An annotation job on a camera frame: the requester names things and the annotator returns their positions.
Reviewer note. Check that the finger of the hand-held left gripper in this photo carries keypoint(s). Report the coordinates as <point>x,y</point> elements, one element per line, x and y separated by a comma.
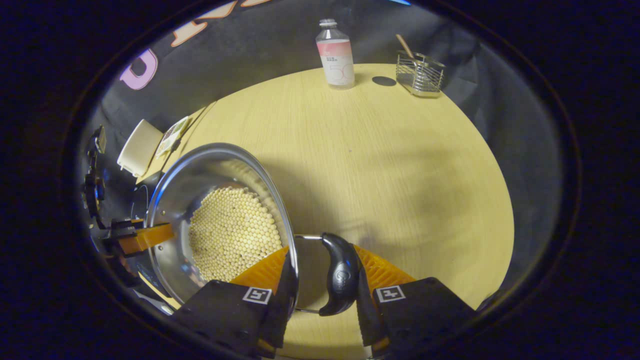
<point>122,227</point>
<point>150,237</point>

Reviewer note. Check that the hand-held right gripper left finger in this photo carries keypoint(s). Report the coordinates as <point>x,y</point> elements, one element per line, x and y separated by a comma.
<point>285,305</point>

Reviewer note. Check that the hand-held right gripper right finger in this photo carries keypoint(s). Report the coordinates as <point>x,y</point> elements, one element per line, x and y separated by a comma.
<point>365,315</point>

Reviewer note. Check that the white box-shaped appliance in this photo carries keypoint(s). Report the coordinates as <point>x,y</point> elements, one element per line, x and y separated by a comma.
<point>140,147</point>

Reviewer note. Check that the pile of yellow soybeans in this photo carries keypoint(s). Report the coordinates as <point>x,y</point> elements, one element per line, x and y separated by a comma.
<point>232,232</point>

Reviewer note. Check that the divided tray of beans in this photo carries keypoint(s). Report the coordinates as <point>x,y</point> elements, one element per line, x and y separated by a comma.
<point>172,136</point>

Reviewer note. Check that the small black round cap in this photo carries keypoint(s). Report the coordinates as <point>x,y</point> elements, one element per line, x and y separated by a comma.
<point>384,81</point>

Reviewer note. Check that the clear bottle with pink label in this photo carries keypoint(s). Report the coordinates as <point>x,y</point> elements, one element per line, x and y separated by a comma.
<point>336,55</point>

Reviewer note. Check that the wooden stick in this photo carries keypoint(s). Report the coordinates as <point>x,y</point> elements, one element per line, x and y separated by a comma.
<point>405,46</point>

